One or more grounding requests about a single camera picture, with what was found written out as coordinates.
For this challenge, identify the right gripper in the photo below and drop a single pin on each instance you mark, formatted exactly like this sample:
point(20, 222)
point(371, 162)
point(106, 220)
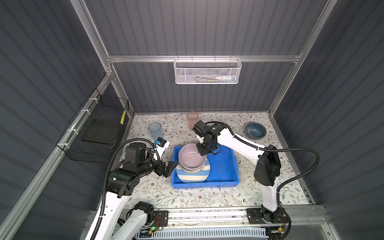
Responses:
point(203, 152)

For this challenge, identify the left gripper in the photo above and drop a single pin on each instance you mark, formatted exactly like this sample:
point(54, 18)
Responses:
point(160, 170)

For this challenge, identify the pink bowl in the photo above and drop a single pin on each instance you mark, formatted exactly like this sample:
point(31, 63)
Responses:
point(190, 158)

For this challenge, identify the blue plastic bin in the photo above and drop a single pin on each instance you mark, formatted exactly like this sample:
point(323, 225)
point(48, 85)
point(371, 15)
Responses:
point(223, 174)

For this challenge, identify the blue translucent cup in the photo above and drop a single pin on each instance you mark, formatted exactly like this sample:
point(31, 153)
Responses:
point(155, 130)

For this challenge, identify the dark blue bowl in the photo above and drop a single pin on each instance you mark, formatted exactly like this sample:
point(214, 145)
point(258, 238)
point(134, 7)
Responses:
point(255, 131)

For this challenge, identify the light green bowl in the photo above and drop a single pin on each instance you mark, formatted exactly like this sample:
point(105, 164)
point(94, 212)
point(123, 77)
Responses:
point(195, 171)

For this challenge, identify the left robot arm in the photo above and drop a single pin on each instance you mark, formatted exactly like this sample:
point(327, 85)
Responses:
point(132, 160)

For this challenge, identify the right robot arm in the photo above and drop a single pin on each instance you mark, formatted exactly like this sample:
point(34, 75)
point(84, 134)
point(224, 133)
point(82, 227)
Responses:
point(266, 160)

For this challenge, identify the pink translucent cup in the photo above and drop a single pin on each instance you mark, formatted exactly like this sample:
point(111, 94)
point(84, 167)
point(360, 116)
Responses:
point(192, 119)

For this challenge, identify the floral table mat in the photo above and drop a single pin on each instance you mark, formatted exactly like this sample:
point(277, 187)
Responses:
point(159, 192)

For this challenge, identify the pens in white basket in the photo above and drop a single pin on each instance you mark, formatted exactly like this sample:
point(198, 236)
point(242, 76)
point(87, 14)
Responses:
point(215, 79)

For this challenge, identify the yellow tag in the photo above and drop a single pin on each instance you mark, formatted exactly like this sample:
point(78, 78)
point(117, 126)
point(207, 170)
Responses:
point(123, 117)

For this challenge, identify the black pad in basket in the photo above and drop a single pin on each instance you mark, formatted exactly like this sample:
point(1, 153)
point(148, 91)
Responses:
point(100, 132)

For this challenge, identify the white vented strip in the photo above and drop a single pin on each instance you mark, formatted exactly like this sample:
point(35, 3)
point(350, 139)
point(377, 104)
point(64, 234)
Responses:
point(205, 233)

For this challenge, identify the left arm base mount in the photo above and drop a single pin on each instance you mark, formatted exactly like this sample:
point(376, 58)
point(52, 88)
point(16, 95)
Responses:
point(157, 221)

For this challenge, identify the white wire mesh basket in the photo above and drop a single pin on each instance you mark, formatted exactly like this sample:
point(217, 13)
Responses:
point(185, 68)

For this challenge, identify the black wire wall basket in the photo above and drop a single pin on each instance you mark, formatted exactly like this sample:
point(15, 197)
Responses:
point(98, 106)

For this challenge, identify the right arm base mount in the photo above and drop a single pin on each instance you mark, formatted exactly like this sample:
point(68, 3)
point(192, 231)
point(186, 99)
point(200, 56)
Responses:
point(263, 216)

